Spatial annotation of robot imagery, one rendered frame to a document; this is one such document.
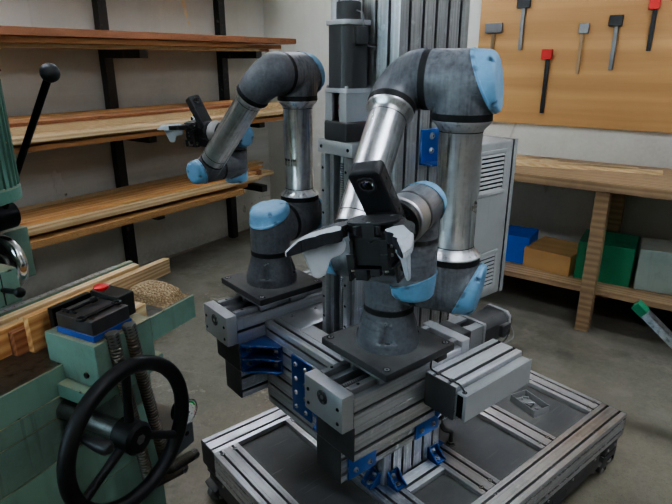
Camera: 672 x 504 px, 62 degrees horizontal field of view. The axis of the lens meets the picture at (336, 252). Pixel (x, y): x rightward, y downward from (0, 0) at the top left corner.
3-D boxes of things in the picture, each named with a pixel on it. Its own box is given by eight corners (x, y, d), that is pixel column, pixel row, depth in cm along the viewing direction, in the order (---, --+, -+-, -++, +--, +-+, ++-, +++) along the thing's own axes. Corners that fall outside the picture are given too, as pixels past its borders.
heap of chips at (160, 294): (163, 308, 128) (161, 293, 127) (119, 297, 134) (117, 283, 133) (189, 294, 135) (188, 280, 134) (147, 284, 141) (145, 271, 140)
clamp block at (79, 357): (98, 392, 101) (91, 348, 98) (49, 374, 107) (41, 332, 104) (157, 355, 114) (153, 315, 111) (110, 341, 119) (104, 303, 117)
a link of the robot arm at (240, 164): (212, 183, 181) (209, 150, 177) (237, 178, 189) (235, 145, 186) (229, 187, 176) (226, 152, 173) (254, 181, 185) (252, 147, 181)
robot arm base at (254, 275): (278, 266, 177) (277, 237, 174) (307, 280, 166) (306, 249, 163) (237, 277, 168) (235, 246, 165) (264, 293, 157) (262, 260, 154)
